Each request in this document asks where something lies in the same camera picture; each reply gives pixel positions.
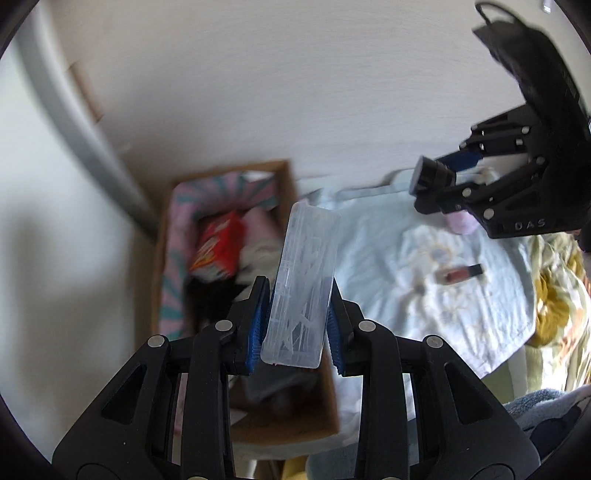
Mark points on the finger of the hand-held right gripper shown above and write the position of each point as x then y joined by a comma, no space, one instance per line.
464,159
461,198

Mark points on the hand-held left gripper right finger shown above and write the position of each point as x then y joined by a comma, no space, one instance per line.
333,332

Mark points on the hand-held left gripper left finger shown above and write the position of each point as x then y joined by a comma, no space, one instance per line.
258,323

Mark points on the small black cylinder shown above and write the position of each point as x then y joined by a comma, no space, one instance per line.
434,173

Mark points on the clear plastic case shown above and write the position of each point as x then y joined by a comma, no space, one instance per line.
300,286

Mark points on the cardboard box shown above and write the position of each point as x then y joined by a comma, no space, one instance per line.
284,427

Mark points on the pink round container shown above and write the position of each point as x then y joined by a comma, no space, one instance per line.
461,225

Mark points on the black object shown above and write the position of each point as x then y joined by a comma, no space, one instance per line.
207,300

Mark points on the white cloth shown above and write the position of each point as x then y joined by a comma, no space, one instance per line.
258,261

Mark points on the small brown bottle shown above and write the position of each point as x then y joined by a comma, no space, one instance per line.
457,275

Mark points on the red snack packet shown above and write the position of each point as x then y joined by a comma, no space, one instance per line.
221,249

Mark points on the white printed blanket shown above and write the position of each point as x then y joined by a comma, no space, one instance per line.
383,258

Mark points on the pink teal patterned cloth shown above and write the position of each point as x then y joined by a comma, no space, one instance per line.
173,277

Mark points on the yellow floral blanket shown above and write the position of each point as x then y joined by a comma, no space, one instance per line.
563,286

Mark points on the yellow object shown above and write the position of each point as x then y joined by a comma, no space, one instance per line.
295,468

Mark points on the blue cartoon towel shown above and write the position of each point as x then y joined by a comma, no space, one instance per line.
540,401

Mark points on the grey metal pole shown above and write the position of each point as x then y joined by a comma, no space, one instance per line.
92,152

